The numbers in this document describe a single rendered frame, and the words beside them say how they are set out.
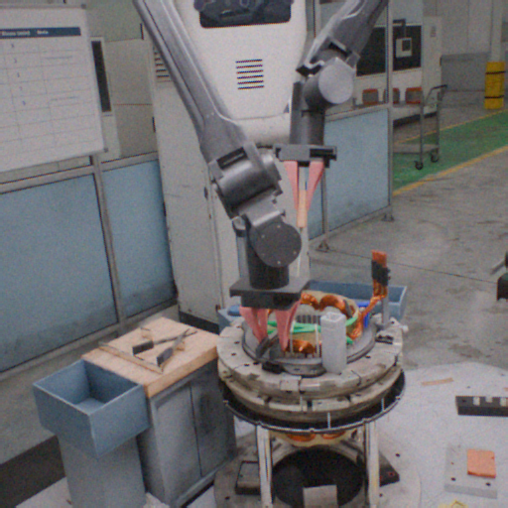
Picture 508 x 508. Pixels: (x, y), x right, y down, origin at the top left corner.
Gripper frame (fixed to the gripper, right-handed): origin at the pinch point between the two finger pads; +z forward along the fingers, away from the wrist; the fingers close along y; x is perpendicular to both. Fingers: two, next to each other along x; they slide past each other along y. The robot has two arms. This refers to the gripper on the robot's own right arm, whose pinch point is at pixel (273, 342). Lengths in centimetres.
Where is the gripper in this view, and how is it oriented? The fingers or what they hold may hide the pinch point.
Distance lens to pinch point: 87.5
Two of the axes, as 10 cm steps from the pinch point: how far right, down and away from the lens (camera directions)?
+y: 9.3, 0.3, -3.5
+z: 0.7, 9.6, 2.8
